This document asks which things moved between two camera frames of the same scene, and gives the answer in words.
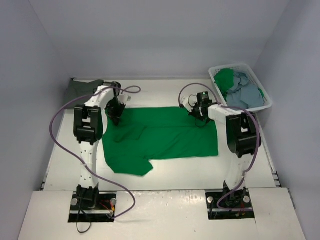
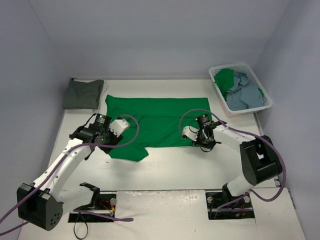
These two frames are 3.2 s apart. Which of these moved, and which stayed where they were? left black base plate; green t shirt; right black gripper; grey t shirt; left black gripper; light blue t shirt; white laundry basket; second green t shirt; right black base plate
Moved: left black gripper; green t shirt; right black gripper
Stayed: light blue t shirt; white laundry basket; grey t shirt; second green t shirt; left black base plate; right black base plate
